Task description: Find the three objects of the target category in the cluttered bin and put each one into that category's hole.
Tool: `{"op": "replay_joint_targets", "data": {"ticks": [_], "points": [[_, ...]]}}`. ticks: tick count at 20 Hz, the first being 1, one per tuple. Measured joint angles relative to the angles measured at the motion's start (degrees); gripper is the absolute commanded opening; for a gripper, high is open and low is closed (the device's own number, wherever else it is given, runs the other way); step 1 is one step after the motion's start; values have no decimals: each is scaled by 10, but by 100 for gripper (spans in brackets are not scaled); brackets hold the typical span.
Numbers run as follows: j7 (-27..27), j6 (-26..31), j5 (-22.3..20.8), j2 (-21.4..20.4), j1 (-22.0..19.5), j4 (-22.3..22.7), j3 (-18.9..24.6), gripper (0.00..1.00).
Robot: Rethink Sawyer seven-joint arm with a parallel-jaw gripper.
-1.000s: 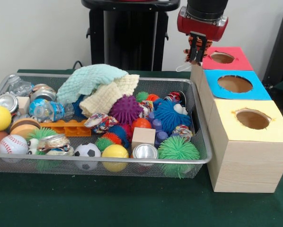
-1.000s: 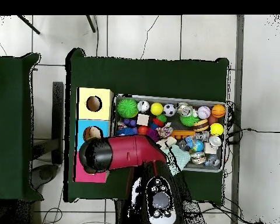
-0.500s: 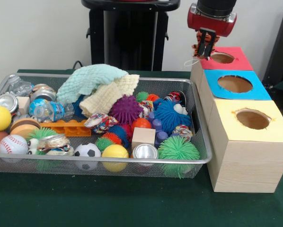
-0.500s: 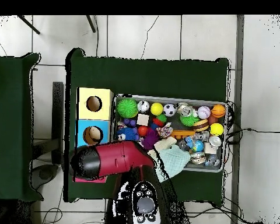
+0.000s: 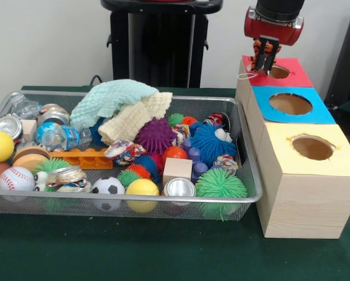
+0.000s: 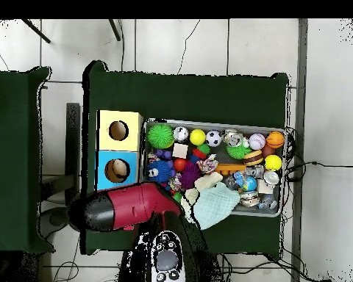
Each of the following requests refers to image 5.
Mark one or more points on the blue globe ball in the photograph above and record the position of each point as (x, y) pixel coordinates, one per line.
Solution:
(57, 136)

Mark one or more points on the orange plastic block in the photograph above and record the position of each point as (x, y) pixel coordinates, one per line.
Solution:
(84, 158)

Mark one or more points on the colourful patterned cloth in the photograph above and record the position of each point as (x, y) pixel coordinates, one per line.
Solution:
(125, 151)

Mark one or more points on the dark blue spiky ball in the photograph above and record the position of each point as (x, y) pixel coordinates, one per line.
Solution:
(213, 143)

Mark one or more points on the mint green cloth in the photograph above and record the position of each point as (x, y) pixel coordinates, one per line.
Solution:
(113, 98)

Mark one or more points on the purple spiky toy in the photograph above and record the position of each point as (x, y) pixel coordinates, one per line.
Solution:
(156, 136)

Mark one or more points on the plain green spiky ball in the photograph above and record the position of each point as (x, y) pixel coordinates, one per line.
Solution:
(220, 186)

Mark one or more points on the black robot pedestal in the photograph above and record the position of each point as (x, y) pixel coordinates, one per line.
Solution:
(157, 47)

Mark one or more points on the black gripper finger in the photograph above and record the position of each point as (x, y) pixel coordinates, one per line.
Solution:
(260, 55)
(270, 58)

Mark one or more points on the white baseball toy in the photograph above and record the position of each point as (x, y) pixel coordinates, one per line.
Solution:
(15, 178)

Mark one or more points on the pale wooden cube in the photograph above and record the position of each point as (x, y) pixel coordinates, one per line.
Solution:
(177, 168)

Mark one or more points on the orange striped tiger toy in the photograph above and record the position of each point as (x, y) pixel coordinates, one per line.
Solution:
(268, 47)

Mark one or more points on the small silver can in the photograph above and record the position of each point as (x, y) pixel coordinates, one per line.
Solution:
(179, 187)

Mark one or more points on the pale yellow cloth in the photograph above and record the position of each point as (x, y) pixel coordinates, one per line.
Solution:
(134, 120)

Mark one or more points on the wooden box three holes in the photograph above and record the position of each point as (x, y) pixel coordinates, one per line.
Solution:
(306, 193)

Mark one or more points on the black chair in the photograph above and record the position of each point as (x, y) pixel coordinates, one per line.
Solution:
(347, 64)

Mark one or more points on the black white soccer ball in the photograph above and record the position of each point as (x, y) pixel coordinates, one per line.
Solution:
(107, 188)

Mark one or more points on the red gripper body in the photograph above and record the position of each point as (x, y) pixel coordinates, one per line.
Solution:
(274, 30)

